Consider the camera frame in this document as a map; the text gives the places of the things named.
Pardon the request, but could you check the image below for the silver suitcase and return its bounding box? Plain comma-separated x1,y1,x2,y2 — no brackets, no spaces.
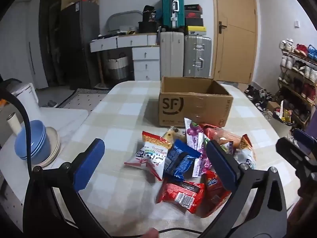
184,35,213,78

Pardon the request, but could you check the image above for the oval grey mirror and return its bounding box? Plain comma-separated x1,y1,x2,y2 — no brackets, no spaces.
107,10,143,34

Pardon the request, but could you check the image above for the wooden door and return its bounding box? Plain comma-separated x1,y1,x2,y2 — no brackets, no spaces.
212,0,260,83

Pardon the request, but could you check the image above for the wooden broom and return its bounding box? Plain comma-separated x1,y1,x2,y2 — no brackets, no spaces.
95,52,111,90

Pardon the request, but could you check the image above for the purple candy packet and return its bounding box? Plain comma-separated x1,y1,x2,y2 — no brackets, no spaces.
184,118,207,152
193,139,215,178

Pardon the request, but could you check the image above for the purple chair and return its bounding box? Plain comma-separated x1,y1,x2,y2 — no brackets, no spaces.
305,119,317,140

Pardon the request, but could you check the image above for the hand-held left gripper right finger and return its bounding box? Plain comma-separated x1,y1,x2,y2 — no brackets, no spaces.
206,140,289,238

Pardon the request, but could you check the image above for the black bag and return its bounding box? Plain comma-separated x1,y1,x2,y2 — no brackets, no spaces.
142,5,158,23

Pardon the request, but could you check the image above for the woven laundry basket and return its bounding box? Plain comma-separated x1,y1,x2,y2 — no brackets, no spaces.
107,53,129,81

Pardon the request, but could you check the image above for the white bottle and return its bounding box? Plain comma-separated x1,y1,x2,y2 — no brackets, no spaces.
6,113,23,137

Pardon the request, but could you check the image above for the black cable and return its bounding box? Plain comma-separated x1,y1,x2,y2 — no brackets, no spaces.
0,78,34,171

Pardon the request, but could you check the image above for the black white patterned rug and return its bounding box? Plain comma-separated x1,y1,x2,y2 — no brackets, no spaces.
58,87,112,109

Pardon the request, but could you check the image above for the teal suitcase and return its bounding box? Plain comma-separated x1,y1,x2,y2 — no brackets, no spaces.
162,0,185,29

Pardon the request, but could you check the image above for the black storage box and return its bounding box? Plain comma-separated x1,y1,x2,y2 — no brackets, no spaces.
138,21,159,33

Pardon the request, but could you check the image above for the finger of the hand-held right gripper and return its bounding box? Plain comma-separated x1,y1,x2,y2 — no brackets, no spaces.
276,137,313,165
294,128,317,152

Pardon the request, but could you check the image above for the orange bread packet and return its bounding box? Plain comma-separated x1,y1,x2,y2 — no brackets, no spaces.
203,126,243,150

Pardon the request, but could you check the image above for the beige suitcase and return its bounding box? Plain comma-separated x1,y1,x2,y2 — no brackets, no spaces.
159,32,185,81

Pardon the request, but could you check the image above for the dark grey refrigerator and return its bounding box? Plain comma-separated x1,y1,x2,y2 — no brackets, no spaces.
59,1,100,90

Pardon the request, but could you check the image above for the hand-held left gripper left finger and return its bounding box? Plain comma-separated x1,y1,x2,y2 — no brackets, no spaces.
23,138,109,238

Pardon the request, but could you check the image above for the yellow shoe box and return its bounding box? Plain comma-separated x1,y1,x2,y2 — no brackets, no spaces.
186,25,207,36

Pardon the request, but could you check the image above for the pile of shoes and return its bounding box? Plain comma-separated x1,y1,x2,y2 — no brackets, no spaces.
244,84,273,112

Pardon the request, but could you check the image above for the white kettle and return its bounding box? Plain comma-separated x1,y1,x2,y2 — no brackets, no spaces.
7,83,41,119

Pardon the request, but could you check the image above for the black shoe box red lid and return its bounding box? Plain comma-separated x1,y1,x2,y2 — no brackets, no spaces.
184,4,203,13

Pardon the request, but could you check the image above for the white red snack packet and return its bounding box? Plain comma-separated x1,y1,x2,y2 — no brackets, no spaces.
233,134,257,170
124,131,173,182

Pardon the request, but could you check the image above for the white drawer desk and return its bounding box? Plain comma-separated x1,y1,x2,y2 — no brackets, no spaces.
90,33,161,81

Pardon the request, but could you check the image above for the beige plate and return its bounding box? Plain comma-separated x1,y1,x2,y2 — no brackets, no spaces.
32,126,61,168

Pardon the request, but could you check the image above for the shoe rack with shoes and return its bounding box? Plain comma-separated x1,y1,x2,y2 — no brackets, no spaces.
279,38,317,119

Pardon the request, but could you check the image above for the brown cardboard box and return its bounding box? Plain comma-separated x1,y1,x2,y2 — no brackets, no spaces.
158,76,234,127

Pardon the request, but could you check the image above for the small brown carton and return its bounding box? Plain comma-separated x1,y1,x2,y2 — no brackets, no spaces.
266,101,281,112

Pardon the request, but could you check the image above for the blue cookie packet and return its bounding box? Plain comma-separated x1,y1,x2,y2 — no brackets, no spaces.
164,139,201,182

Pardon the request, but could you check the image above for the person's right forearm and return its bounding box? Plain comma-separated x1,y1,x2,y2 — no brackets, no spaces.
288,200,317,238

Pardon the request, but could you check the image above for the red barcode snack packet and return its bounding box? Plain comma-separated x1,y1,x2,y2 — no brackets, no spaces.
156,177,206,214

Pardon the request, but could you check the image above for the yellow cake packet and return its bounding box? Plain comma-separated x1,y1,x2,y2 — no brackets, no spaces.
162,126,186,143

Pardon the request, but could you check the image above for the red orange snack packet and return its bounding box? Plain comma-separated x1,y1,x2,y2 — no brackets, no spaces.
203,170,232,219

